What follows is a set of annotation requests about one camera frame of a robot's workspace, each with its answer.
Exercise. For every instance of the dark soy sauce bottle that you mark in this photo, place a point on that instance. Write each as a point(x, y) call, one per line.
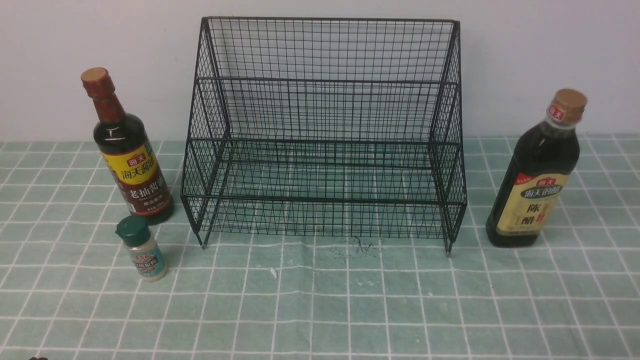
point(123, 143)

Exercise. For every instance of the small green-capped seasoning jar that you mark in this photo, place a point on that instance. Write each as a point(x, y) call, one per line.
point(144, 252)

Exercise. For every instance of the black wire mesh rack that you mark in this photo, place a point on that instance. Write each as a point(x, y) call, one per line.
point(343, 127)

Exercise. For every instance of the vinegar bottle yellow label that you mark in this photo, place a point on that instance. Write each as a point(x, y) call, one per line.
point(541, 163)

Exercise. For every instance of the green checkered tablecloth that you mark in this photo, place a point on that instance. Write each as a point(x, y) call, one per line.
point(69, 290)

